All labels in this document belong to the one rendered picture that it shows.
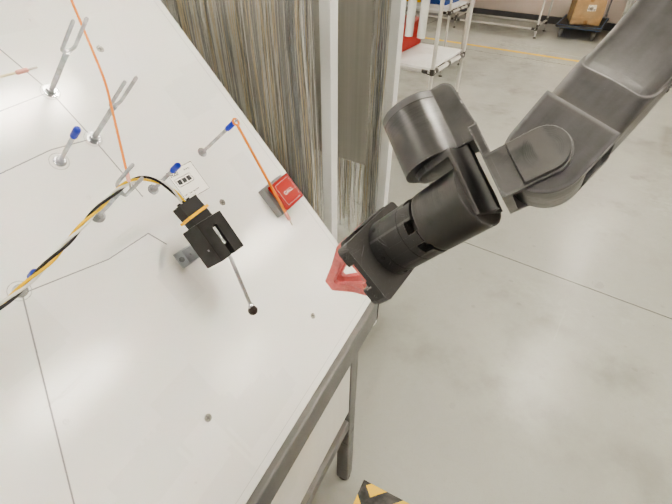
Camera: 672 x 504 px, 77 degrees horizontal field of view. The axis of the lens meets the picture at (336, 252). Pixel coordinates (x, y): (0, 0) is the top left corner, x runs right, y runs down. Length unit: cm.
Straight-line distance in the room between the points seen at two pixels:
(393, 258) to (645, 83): 22
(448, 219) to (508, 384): 159
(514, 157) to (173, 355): 47
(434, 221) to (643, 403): 180
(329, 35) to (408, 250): 72
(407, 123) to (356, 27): 103
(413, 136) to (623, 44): 15
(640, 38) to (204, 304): 55
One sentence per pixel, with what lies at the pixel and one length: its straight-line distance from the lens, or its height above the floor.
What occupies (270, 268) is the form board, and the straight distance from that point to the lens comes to 71.
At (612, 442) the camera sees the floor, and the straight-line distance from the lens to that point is 193.
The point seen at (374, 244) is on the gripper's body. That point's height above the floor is 124.
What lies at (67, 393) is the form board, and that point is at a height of 107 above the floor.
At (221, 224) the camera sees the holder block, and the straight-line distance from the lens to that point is 57.
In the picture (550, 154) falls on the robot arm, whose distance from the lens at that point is 32.
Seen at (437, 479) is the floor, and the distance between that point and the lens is 164.
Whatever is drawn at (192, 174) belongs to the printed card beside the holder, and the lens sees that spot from 69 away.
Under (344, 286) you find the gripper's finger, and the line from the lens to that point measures 46.
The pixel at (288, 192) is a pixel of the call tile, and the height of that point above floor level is 110.
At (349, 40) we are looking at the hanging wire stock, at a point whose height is 117.
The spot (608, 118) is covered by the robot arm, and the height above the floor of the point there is 138.
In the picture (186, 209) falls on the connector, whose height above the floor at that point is 119.
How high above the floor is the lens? 149
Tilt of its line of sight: 40 degrees down
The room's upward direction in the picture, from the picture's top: straight up
